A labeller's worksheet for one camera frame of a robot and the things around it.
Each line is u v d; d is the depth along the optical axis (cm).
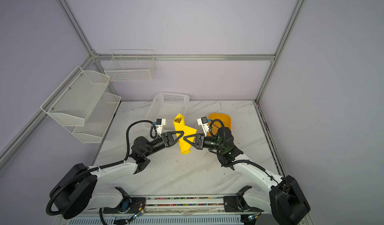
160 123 69
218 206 75
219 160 62
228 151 62
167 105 118
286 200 41
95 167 47
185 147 68
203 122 66
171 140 66
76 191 41
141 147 59
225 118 105
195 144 66
